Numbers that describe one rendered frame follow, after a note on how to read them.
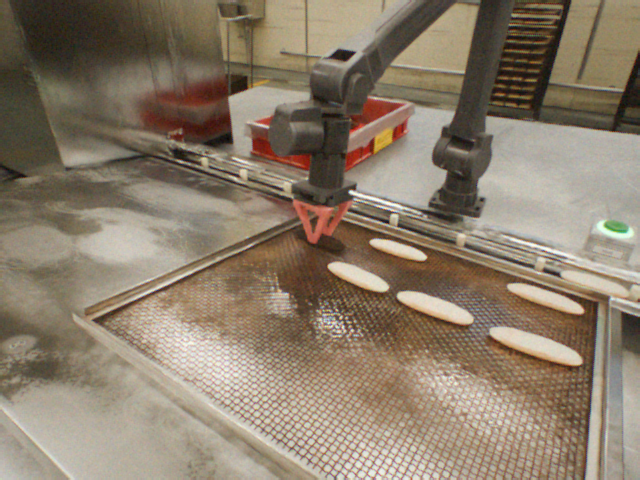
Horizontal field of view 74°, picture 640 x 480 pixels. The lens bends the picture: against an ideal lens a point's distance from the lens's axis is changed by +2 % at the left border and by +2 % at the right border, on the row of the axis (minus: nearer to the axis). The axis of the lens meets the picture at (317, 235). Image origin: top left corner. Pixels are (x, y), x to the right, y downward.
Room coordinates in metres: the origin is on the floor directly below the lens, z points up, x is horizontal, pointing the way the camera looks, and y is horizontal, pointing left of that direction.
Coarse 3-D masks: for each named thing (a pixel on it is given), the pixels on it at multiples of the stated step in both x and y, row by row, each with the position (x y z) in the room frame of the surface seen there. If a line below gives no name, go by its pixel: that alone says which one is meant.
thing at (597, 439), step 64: (256, 256) 0.53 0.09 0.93; (320, 256) 0.55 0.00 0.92; (384, 256) 0.57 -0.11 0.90; (448, 256) 0.59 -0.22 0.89; (128, 320) 0.36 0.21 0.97; (192, 320) 0.36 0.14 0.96; (256, 448) 0.20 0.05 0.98; (384, 448) 0.21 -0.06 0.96; (512, 448) 0.22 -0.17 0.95; (576, 448) 0.22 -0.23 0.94
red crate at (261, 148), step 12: (396, 132) 1.34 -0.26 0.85; (252, 144) 1.23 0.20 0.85; (264, 144) 1.20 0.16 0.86; (372, 144) 1.22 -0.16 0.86; (264, 156) 1.19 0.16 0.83; (276, 156) 1.17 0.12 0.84; (300, 156) 1.12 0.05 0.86; (348, 156) 1.11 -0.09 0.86; (360, 156) 1.16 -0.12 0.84; (300, 168) 1.12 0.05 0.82; (348, 168) 1.10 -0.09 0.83
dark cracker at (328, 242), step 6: (300, 234) 0.61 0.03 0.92; (306, 234) 0.61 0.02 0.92; (324, 234) 0.62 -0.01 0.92; (306, 240) 0.60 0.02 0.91; (318, 240) 0.59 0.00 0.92; (324, 240) 0.59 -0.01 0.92; (330, 240) 0.59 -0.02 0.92; (336, 240) 0.60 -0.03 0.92; (324, 246) 0.58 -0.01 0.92; (330, 246) 0.58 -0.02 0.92; (336, 246) 0.58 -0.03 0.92; (342, 246) 0.58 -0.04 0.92
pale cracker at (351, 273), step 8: (336, 264) 0.51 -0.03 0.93; (344, 264) 0.51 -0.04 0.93; (336, 272) 0.49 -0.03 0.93; (344, 272) 0.49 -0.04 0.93; (352, 272) 0.49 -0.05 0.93; (360, 272) 0.49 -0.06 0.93; (368, 272) 0.49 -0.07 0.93; (352, 280) 0.47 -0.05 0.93; (360, 280) 0.47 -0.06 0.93; (368, 280) 0.47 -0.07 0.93; (376, 280) 0.47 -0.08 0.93; (368, 288) 0.46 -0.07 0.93; (376, 288) 0.46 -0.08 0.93; (384, 288) 0.46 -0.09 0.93
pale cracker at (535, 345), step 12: (492, 336) 0.37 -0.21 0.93; (504, 336) 0.36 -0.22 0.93; (516, 336) 0.36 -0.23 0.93; (528, 336) 0.37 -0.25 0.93; (540, 336) 0.37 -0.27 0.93; (516, 348) 0.35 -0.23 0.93; (528, 348) 0.35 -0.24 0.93; (540, 348) 0.35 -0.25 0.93; (552, 348) 0.35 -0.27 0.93; (564, 348) 0.35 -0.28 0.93; (552, 360) 0.33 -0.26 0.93; (564, 360) 0.33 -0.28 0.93; (576, 360) 0.33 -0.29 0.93
